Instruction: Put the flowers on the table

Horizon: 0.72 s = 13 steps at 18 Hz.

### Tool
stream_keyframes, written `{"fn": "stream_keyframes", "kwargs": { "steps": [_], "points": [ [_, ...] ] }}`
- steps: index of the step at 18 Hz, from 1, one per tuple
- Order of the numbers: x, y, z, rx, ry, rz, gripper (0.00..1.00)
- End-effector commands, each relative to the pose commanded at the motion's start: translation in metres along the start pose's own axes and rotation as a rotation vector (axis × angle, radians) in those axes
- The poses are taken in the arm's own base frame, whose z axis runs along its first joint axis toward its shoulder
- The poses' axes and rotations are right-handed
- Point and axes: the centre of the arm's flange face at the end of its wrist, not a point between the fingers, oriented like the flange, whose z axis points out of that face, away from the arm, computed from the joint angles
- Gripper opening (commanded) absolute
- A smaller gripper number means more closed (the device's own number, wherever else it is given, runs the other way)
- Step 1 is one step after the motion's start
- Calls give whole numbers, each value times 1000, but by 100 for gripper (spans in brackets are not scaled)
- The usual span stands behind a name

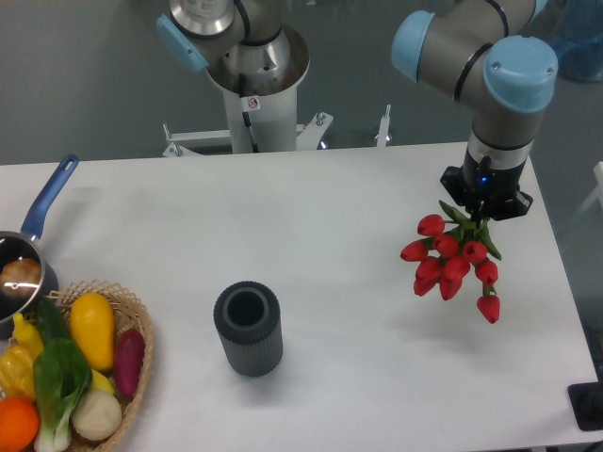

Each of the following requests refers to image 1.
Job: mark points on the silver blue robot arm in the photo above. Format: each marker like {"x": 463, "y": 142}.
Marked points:
{"x": 474, "y": 54}

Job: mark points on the white frame at edge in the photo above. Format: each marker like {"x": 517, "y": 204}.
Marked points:
{"x": 595, "y": 196}

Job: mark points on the red tulip bouquet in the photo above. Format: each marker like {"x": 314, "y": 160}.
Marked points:
{"x": 450, "y": 246}

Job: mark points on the orange fruit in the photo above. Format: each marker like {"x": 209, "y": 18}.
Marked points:
{"x": 20, "y": 423}

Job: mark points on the dark grey ribbed vase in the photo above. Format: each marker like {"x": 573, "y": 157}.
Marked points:
{"x": 247, "y": 317}

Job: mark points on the blue translucent container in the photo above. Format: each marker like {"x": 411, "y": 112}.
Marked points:
{"x": 577, "y": 41}

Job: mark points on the yellow squash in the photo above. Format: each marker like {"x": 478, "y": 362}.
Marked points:
{"x": 92, "y": 328}

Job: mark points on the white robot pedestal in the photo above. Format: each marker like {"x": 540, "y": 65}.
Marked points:
{"x": 259, "y": 87}

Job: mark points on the yellow bell pepper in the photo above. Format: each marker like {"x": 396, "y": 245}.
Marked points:
{"x": 17, "y": 373}

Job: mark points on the green bok choy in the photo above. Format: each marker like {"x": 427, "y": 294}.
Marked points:
{"x": 61, "y": 375}

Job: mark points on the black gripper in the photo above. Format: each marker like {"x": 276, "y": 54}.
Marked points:
{"x": 486, "y": 192}

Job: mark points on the purple eggplant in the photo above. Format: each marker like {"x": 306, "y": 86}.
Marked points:
{"x": 128, "y": 361}

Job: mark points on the woven wicker basket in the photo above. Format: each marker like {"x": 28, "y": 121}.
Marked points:
{"x": 129, "y": 313}

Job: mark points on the black device at edge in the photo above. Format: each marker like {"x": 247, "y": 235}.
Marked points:
{"x": 586, "y": 403}

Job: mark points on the blue handled saucepan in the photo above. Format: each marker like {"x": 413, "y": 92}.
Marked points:
{"x": 26, "y": 276}

